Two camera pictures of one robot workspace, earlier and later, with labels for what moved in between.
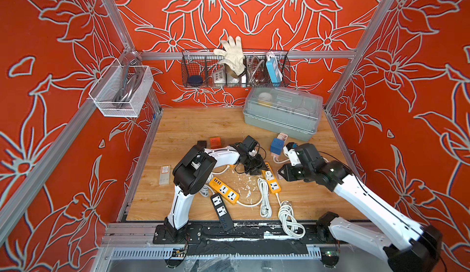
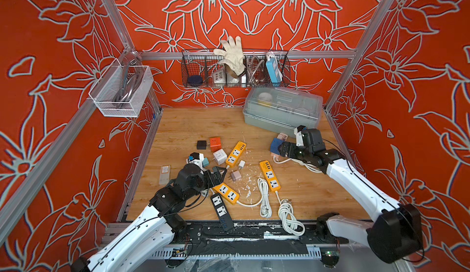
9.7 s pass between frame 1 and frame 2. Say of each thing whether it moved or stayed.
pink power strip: stayed
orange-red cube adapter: stayed
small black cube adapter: stayed
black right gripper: moved
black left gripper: moved
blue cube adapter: stayed
